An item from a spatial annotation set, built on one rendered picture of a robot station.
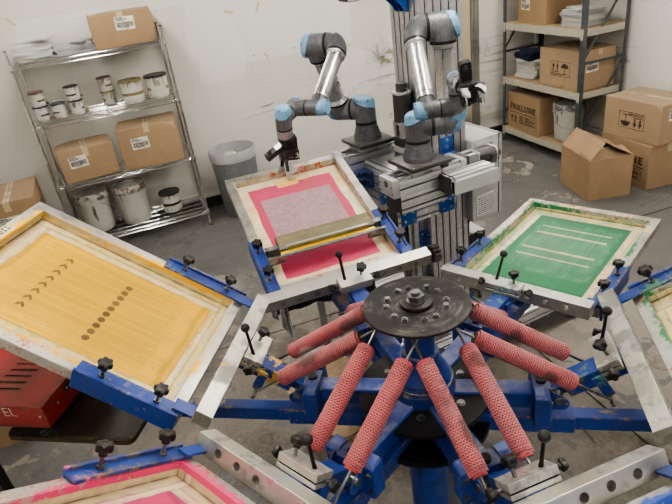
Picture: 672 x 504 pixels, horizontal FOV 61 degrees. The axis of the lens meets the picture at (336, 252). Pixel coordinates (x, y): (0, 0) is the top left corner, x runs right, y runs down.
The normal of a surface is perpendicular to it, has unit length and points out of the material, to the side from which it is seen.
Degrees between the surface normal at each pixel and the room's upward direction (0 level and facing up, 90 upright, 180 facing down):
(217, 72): 90
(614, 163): 90
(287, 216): 17
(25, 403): 0
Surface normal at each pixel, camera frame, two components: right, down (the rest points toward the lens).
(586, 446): -0.13, -0.87
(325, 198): -0.03, -0.72
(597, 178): 0.11, 0.45
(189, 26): 0.34, 0.40
